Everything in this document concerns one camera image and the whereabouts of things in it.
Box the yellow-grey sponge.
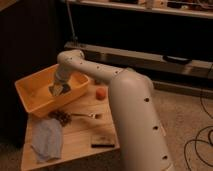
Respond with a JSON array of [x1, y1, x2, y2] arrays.
[[49, 84, 71, 96]]

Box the yellow plastic tray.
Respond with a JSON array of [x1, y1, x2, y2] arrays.
[[15, 64, 90, 118]]

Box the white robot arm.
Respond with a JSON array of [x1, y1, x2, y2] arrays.
[[54, 50, 175, 171]]

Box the metal pole stand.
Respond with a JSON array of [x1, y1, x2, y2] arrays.
[[65, 0, 78, 45]]

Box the orange cube block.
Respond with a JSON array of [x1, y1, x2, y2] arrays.
[[96, 88, 106, 100]]

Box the dark crumbly debris pile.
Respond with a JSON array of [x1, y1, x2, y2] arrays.
[[48, 111, 71, 126]]

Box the metal fork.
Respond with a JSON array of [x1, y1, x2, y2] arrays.
[[71, 113, 102, 119]]

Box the small wooden table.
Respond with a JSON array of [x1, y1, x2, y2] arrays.
[[21, 82, 119, 171]]

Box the grey-blue cloth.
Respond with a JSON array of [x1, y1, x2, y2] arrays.
[[31, 119, 63, 163]]

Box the dark rectangular block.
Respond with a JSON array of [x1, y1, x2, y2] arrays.
[[91, 135, 115, 148]]

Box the low wooden shelf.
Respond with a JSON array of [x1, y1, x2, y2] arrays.
[[64, 41, 213, 80]]

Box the black device on shelf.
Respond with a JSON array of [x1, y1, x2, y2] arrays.
[[162, 55, 192, 65]]

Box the upper wooden shelf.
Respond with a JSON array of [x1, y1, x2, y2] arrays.
[[61, 0, 213, 19]]

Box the black floor cables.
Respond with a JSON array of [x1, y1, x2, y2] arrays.
[[183, 63, 213, 171]]

